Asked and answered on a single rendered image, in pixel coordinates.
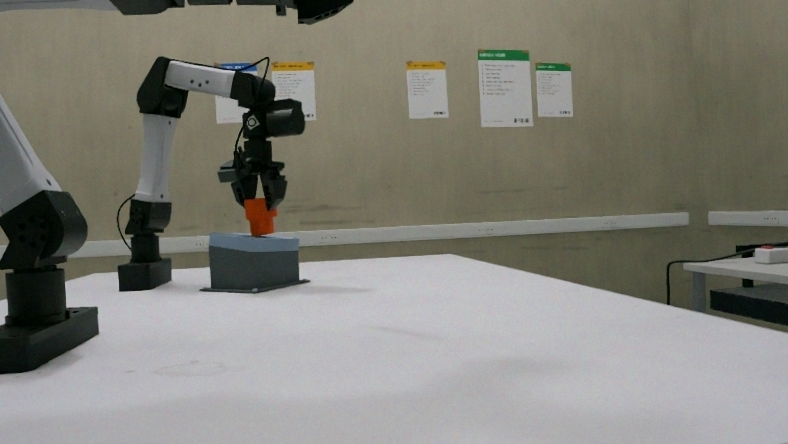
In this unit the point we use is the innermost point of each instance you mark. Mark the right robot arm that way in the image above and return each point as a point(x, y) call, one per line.
point(43, 225)

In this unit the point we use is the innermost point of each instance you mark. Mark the orange peg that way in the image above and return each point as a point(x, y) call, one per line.
point(261, 220)

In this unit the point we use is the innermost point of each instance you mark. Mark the light blue flat plate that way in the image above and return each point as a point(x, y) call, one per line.
point(243, 241)

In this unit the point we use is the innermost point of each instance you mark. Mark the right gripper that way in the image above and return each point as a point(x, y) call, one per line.
point(309, 11)

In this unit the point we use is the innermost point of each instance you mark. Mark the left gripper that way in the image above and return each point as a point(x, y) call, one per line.
point(274, 189)

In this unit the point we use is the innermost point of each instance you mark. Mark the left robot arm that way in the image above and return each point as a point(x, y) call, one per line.
point(161, 108)

